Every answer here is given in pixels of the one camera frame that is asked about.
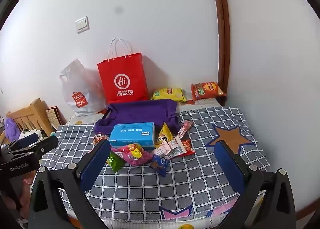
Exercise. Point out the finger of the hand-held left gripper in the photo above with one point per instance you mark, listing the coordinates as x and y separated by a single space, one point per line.
15 149
47 144

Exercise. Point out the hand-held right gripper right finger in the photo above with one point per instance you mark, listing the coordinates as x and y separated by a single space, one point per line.
228 169

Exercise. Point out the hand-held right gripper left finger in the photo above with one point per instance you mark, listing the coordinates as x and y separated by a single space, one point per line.
96 164

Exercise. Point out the green snack packet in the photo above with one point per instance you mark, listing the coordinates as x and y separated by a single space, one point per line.
115 162

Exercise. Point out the orange red snack packet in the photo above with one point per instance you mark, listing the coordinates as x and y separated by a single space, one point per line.
98 139

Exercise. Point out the pink snack bag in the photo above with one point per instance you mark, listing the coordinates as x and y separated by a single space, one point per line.
130 156

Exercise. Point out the red peanut packet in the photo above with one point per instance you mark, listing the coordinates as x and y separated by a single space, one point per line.
188 147

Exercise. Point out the white red-edged snack packet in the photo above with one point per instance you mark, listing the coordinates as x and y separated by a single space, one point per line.
175 149

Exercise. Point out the long pink snack packet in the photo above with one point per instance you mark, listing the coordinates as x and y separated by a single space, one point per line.
185 130

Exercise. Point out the blue snack packet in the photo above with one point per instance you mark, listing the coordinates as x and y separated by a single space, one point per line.
158 165

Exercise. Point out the purple cloth bag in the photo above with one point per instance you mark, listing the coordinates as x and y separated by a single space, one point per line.
140 110

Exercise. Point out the yellow snack packet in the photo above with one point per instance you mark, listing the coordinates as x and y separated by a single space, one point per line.
164 134

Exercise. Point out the black and white plush toy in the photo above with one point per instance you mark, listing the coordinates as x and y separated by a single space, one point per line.
31 134

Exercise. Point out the purple plush toy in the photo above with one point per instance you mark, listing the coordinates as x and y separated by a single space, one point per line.
12 129

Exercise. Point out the brown framed box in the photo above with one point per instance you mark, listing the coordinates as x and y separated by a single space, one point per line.
53 117

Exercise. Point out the light wooden furniture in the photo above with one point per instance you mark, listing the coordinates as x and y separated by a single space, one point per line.
30 116

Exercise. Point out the blue tissue pack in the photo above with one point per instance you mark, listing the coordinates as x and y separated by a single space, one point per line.
132 134

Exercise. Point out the grey checkered blanket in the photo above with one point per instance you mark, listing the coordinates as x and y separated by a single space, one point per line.
175 189

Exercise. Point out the white plastic bag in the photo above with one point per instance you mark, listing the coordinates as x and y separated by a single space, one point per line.
80 88

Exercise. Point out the orange chip bag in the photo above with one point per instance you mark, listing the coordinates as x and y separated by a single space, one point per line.
207 90

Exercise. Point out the red paper bag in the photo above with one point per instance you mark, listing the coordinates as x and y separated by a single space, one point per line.
122 81

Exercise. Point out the yellow chip bag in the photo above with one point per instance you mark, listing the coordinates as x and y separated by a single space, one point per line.
168 95

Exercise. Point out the white light switch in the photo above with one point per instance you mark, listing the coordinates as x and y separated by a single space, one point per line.
82 24

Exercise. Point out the brown wooden door frame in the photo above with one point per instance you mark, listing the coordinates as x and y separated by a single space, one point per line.
222 43

